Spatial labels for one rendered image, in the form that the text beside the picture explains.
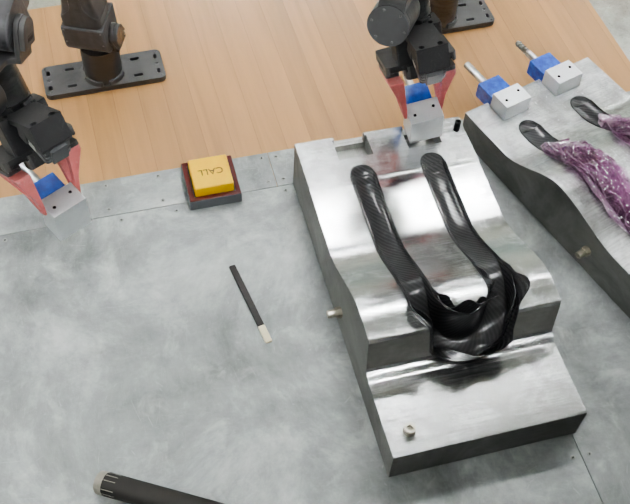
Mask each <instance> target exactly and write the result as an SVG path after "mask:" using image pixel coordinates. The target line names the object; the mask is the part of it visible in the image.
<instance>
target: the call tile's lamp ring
mask: <svg viewBox="0 0 630 504"><path fill-rule="evenodd" d="M226 157H227V160H228V164H229V167H230V171H231V174H232V178H233V182H234V185H235V189H236V190H235V191H229V192H224V193H218V194H212V195H207V196H201V197H195V198H194V195H193V191H192V187H191V183H190V179H189V175H188V171H187V166H188V163H182V164H181V165H182V169H183V173H184V177H185V181H186V186H187V190H188V194H189V198H190V202H195V201H201V200H207V199H212V198H218V197H224V196H229V195H235V194H241V190H240V187H239V183H238V179H237V176H236V172H235V169H234V165H233V162H232V158H231V155H229V156H226Z"/></svg>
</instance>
